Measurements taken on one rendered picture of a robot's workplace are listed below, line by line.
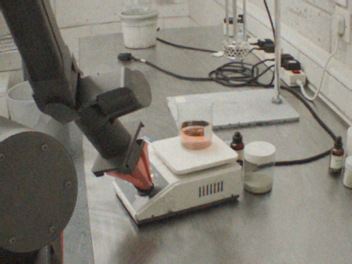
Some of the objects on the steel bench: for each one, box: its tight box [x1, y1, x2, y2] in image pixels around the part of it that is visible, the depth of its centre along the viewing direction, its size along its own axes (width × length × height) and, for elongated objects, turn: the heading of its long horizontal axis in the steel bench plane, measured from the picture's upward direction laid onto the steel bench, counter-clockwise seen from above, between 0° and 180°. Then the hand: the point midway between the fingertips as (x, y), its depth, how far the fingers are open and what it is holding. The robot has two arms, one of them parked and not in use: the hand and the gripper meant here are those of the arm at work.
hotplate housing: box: [112, 150, 241, 224], centre depth 98 cm, size 22×13×8 cm, turn 117°
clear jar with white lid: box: [242, 141, 276, 194], centre depth 99 cm, size 6×6×8 cm
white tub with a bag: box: [119, 0, 160, 50], centre depth 186 cm, size 14×14×21 cm
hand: (145, 182), depth 91 cm, fingers closed, pressing on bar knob
